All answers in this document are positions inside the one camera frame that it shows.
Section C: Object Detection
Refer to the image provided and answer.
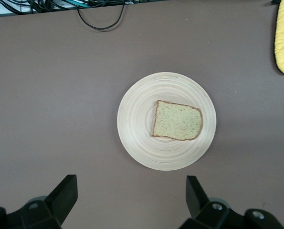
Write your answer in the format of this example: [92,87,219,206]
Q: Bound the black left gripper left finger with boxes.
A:
[5,175,78,229]

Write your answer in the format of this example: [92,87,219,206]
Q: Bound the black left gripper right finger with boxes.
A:
[179,176,246,229]

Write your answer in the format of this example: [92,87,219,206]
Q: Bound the slice of toast bread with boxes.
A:
[152,100,203,141]

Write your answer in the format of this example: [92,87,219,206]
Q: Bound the round light wooden plate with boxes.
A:
[116,72,217,171]

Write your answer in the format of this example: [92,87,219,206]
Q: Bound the black looped cable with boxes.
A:
[77,2,126,31]

